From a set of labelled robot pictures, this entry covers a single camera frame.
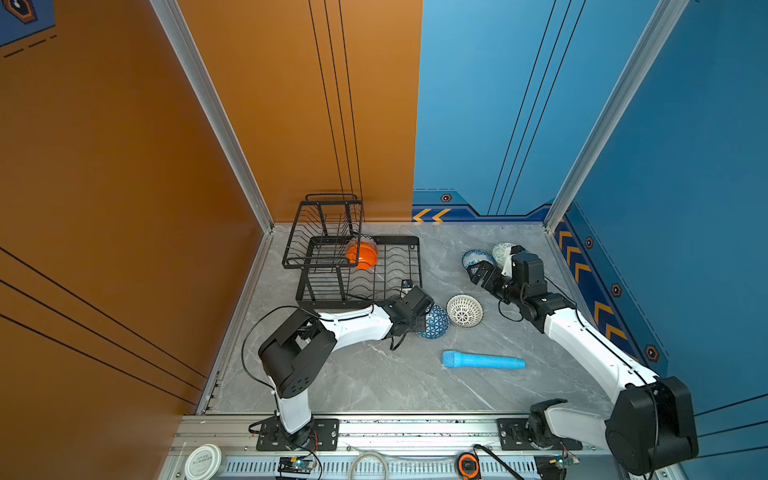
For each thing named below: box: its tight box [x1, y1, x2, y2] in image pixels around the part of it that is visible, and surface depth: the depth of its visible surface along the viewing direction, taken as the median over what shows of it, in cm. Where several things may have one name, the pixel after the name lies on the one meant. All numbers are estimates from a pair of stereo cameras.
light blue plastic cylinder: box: [441, 350, 527, 370], surface depth 84 cm
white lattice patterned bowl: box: [446, 293, 485, 328], surface depth 95 cm
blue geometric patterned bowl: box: [416, 304, 450, 340], surface depth 92 cm
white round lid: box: [184, 444, 222, 480], surface depth 66 cm
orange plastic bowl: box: [346, 238, 379, 270], surface depth 106 cm
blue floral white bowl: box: [462, 249, 496, 269], surface depth 107 cm
